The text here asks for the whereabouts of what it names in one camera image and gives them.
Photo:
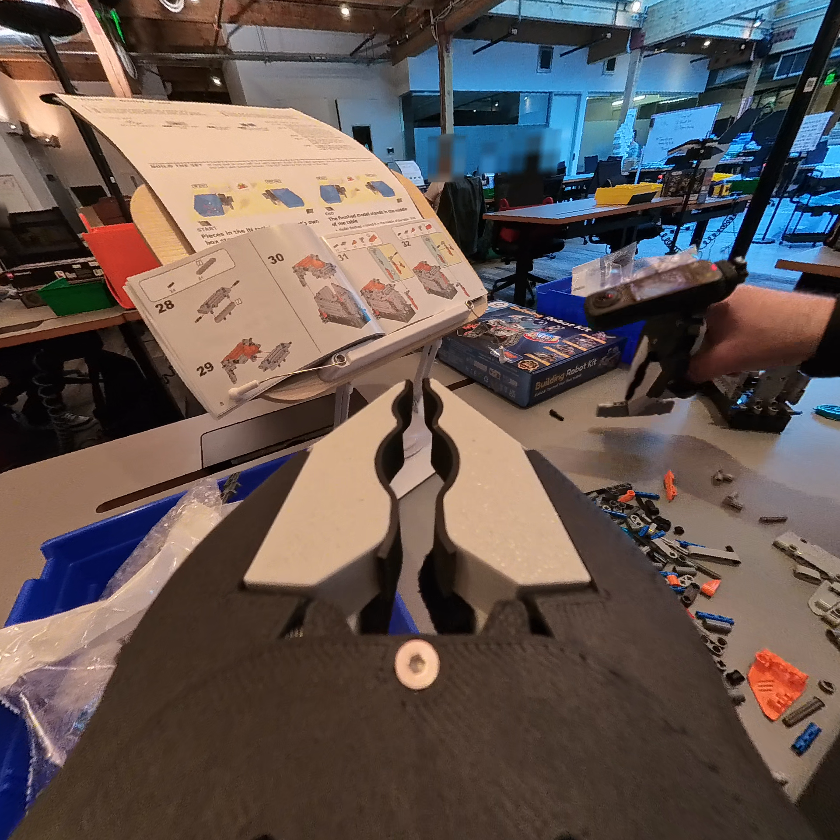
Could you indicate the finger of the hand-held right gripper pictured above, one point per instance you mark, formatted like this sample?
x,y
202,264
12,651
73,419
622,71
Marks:
x,y
640,374
636,408

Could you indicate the orange stepped beam piece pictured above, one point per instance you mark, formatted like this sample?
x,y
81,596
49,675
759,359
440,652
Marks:
x,y
670,485

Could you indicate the instruction booklet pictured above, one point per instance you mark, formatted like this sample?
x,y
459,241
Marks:
x,y
262,315

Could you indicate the pile of plastic building pieces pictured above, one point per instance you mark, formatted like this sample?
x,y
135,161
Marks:
x,y
656,531

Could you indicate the background wooden desk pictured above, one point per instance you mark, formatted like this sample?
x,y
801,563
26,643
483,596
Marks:
x,y
590,210

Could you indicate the orange studded panel piece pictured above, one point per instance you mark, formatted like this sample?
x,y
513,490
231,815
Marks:
x,y
778,682

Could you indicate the teal plastic piece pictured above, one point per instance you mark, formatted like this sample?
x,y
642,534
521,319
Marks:
x,y
828,412

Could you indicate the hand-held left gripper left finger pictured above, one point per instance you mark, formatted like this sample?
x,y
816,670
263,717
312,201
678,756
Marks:
x,y
321,525

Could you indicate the person's right hand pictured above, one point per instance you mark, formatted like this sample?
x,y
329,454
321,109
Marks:
x,y
761,328

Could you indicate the tan wooden board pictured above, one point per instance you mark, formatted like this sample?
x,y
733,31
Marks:
x,y
157,229

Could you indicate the yellow plastic bin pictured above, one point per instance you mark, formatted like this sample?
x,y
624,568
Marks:
x,y
627,193

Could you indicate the black office chair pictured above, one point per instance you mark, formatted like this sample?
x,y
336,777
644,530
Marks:
x,y
525,216

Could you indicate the black slanted pole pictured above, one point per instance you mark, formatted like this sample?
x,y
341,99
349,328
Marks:
x,y
787,124

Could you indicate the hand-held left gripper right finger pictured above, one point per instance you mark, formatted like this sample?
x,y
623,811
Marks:
x,y
518,525

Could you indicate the large printed instruction sheet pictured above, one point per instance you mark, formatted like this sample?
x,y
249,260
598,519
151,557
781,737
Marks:
x,y
229,151

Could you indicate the green plastic bin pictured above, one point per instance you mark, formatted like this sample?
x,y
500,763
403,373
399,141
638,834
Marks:
x,y
75,296

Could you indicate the white whiteboard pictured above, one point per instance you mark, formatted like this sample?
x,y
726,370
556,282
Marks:
x,y
679,131

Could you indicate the white book stand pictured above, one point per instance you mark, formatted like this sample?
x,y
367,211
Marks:
x,y
410,453

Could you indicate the red plastic bin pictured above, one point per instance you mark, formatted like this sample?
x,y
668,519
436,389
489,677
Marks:
x,y
121,262

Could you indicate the black round floor lamp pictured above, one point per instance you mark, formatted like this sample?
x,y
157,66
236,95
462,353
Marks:
x,y
59,65

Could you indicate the blue storage bin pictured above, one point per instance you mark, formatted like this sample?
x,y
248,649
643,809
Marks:
x,y
554,295
72,558

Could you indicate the grey orange brick model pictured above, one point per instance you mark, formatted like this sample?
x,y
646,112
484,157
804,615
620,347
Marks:
x,y
761,400

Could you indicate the blue robot kit box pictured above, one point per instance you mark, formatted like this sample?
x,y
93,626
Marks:
x,y
525,367

